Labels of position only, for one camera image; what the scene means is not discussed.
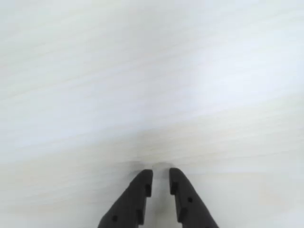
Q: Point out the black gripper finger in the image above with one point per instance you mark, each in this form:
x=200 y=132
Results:
x=129 y=204
x=192 y=209

